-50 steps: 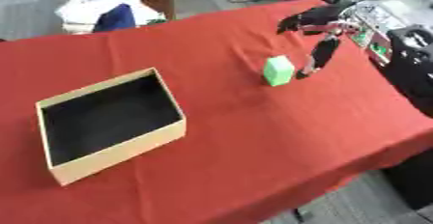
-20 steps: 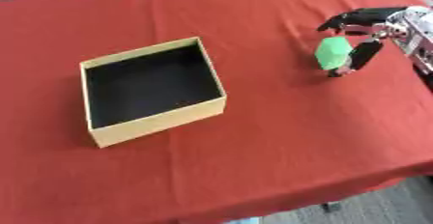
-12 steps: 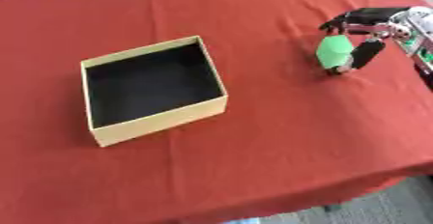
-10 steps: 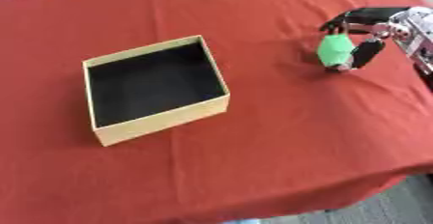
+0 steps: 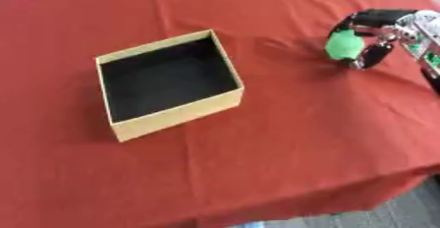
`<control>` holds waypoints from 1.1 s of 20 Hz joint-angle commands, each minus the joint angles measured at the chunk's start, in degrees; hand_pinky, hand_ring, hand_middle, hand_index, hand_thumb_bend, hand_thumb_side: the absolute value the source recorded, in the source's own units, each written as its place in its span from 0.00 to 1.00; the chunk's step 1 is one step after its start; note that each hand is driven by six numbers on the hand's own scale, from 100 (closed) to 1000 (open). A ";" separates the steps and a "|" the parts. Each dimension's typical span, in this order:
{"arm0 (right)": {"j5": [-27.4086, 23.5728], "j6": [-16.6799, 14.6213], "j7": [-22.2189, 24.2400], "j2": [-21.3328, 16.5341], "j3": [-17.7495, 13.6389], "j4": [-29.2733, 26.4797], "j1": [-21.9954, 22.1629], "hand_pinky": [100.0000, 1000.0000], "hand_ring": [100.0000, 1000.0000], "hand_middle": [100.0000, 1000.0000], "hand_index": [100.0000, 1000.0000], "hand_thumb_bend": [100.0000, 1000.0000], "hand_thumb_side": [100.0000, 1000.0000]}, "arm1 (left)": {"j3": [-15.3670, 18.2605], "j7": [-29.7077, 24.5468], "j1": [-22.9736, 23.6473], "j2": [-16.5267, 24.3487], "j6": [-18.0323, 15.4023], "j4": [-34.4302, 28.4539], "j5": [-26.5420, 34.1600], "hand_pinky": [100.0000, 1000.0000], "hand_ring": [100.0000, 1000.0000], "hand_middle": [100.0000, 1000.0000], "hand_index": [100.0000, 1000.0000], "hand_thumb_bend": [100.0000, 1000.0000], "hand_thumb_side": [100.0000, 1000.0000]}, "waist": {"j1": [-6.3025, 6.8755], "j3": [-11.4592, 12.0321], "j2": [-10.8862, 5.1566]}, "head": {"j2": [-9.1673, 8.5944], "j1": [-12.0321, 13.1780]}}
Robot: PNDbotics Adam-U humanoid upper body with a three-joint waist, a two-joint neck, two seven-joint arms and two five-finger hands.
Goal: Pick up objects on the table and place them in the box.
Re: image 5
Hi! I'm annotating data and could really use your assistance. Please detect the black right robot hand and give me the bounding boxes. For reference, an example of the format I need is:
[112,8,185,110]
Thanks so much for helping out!
[326,8,421,70]

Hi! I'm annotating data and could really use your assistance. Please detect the green round toy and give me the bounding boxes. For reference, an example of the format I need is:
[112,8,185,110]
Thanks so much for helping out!
[323,28,368,61]

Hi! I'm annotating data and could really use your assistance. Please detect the tan cardboard box black inside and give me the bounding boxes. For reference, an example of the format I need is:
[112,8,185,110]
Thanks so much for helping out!
[94,28,247,143]

